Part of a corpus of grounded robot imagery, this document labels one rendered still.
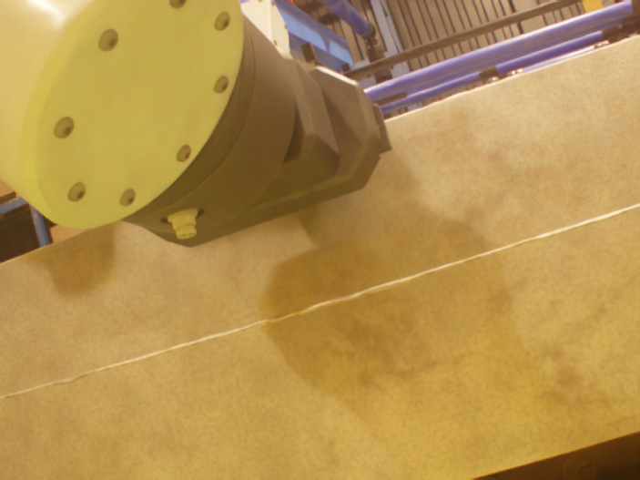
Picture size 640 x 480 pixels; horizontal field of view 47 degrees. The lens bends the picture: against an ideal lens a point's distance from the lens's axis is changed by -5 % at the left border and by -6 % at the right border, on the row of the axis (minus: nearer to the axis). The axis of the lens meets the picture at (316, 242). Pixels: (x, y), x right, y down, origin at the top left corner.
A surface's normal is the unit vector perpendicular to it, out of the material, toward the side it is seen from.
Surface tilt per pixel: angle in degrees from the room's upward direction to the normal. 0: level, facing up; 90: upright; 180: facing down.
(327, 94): 80
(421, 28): 90
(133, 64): 139
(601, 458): 90
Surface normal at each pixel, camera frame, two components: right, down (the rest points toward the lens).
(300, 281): -0.29, -0.13
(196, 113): 0.79, 0.53
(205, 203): 0.48, 0.84
